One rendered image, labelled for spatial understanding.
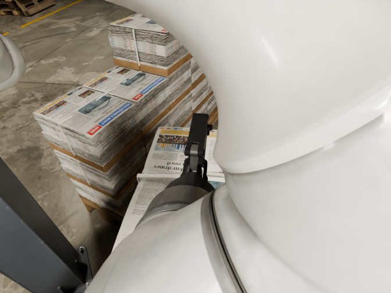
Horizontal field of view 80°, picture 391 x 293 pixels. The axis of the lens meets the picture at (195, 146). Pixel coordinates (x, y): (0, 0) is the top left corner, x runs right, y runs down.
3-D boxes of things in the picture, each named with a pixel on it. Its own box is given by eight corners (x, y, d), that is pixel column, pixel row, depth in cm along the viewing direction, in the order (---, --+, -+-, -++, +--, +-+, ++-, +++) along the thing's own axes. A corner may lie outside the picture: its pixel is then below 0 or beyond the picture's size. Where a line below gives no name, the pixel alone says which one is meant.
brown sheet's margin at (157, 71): (114, 64, 142) (112, 57, 139) (142, 49, 161) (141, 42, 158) (167, 77, 130) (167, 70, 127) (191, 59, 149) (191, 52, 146)
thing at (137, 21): (107, 25, 127) (107, 23, 126) (139, 13, 146) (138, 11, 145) (165, 35, 115) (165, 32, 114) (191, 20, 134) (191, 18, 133)
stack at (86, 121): (86, 211, 162) (28, 111, 105) (173, 122, 238) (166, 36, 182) (130, 235, 149) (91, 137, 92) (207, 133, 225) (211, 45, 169)
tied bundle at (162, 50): (114, 65, 142) (104, 25, 127) (142, 50, 162) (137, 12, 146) (167, 78, 130) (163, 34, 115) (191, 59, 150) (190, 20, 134)
